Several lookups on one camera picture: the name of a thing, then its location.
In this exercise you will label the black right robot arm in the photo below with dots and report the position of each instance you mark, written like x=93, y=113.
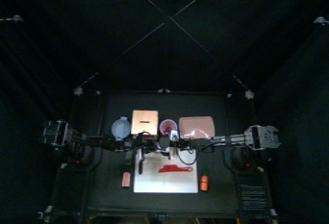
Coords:
x=229, y=140

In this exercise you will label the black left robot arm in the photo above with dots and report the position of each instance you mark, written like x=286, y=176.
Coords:
x=98, y=140

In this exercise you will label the red toy knife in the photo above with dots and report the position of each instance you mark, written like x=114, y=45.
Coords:
x=173, y=169

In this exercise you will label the small toy food box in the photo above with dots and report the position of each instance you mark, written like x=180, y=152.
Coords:
x=126, y=179

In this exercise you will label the light blue bowl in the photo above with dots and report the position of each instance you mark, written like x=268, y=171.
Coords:
x=121, y=128

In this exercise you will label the pink square plate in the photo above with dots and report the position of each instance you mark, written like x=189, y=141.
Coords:
x=196, y=126

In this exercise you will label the red plastic cup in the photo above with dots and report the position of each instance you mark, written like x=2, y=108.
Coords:
x=168, y=127

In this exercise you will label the white cutting board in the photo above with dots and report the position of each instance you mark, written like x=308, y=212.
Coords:
x=165, y=183

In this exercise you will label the orange toy carrot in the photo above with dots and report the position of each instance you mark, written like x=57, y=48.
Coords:
x=204, y=182

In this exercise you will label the white text label sticker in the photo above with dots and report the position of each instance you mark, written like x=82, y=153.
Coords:
x=253, y=197

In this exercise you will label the metal frame corner bracket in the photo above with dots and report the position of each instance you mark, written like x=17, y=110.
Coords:
x=78, y=90
x=17, y=18
x=320, y=20
x=249, y=94

